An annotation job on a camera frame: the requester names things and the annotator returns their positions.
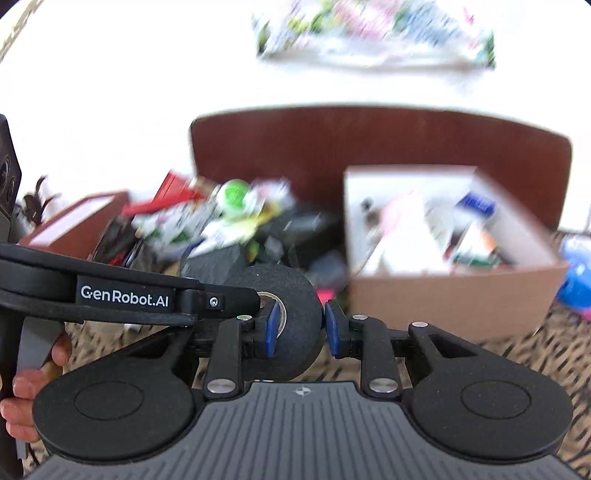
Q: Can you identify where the white glove with pink cuff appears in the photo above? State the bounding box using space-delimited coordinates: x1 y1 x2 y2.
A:
365 191 444 278

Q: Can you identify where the green and white round tub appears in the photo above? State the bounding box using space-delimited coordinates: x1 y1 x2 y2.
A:
217 179 259 217

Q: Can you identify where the dark brown shoe box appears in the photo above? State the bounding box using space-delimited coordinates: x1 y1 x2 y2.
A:
18 190 132 259

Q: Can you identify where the red book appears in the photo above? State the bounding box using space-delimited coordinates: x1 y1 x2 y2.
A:
152 171 204 204

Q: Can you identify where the brown wooden headboard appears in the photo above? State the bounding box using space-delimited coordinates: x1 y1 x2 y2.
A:
189 106 573 232

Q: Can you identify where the letter-printed tan blanket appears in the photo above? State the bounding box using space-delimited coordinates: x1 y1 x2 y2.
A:
18 231 591 480

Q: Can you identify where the person's left hand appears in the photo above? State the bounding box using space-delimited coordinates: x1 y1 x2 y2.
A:
0 331 72 444

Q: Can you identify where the floral printed cloth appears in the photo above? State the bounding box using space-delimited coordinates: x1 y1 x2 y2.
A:
252 0 497 70

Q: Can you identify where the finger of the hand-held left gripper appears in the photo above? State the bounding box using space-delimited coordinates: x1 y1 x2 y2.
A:
178 286 262 330

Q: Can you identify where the blue box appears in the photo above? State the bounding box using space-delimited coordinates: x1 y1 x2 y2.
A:
455 191 497 220

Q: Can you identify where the black foam block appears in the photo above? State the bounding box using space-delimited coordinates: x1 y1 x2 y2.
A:
180 244 252 289

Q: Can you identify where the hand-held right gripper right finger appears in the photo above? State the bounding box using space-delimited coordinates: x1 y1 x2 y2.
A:
324 300 485 400

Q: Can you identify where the grey box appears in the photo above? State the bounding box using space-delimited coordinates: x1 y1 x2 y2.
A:
309 254 347 289

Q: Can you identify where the blue plastic bag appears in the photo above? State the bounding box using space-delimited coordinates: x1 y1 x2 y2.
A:
556 235 591 319

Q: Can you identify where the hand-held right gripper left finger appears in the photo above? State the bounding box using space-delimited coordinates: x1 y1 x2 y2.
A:
117 302 281 400

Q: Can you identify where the black foam tape roll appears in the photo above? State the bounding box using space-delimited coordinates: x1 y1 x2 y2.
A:
222 264 326 381

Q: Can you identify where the tan cardboard box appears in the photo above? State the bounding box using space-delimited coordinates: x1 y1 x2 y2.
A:
343 165 571 344

